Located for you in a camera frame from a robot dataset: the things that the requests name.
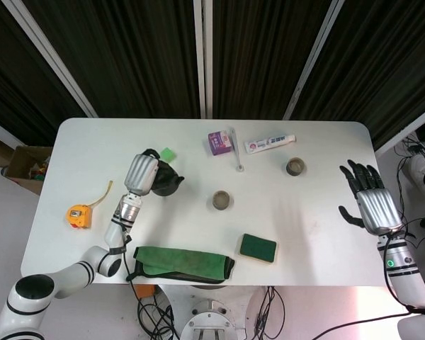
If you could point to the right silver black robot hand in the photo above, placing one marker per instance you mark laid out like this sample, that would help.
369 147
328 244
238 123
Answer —
377 209

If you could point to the black cast iron teapot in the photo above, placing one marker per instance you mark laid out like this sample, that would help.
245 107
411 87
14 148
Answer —
166 180

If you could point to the white toothpaste tube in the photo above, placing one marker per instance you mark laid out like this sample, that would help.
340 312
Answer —
269 143

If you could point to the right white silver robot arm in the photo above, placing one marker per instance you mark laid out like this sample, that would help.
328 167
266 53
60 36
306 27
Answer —
403 272

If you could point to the green yellow scouring sponge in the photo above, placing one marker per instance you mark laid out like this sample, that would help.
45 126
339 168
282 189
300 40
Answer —
258 247

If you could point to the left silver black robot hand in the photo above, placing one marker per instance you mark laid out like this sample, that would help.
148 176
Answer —
140 173

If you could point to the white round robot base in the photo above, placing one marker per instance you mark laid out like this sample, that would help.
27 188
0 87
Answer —
209 315

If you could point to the brown cardboard box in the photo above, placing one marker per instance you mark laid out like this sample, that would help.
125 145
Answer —
25 166

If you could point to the dark green ceramic cup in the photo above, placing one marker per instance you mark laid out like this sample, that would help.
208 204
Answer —
221 202
296 167

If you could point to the white black machine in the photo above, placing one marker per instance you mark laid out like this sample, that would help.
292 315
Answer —
419 170

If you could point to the green microfibre cloth black trim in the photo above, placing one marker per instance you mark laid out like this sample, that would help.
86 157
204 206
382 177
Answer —
184 262

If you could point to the black pleated curtain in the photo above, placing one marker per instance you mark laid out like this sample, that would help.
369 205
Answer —
134 53

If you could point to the white clear toothbrush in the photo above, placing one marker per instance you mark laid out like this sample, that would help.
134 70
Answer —
236 148

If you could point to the white upright frame post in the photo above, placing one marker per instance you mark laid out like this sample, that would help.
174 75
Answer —
202 53

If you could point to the white slanted frame post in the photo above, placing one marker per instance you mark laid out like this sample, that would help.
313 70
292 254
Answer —
311 60
53 60

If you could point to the green cube block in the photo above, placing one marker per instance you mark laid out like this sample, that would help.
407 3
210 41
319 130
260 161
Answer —
168 154

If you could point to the purple carton box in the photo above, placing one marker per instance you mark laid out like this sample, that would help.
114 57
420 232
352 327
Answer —
219 143

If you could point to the orange object under table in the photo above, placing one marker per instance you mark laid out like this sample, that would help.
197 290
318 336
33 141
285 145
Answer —
143 291

